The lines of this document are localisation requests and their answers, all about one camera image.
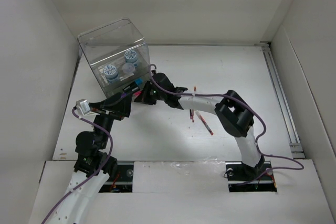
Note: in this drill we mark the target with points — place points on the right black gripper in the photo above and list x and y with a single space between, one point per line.
144 97

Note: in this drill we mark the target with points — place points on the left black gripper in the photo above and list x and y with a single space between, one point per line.
117 107

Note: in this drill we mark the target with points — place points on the blue capped marker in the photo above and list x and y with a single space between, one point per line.
133 86

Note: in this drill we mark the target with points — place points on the small dark glitter jar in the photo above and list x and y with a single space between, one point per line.
128 68

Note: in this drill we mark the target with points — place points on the blue slime jar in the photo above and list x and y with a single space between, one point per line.
111 73
131 56

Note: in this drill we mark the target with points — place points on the clear acrylic drawer organizer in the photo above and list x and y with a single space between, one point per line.
107 44

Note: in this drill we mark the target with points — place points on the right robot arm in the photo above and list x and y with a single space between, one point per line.
231 110

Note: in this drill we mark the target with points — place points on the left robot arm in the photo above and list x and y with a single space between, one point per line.
93 166

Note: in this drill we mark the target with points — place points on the red pen middle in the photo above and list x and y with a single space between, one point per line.
193 112

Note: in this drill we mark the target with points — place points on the red pen lower right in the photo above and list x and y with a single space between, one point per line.
204 123

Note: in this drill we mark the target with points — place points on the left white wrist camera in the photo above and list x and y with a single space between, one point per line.
83 107

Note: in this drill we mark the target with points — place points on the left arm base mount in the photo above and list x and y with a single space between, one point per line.
122 181

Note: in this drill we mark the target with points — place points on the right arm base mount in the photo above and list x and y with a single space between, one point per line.
242 179

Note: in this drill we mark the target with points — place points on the aluminium rail right side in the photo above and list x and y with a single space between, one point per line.
293 138

